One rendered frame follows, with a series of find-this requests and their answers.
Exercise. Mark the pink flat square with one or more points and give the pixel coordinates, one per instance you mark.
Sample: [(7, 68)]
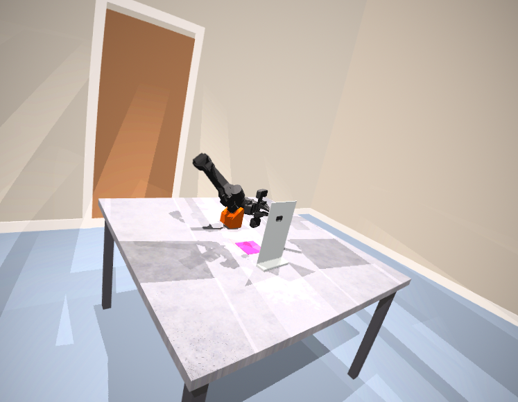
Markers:
[(249, 247)]

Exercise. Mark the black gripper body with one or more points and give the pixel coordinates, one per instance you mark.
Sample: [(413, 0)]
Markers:
[(255, 222)]

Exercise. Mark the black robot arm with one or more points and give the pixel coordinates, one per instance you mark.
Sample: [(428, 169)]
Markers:
[(232, 196)]

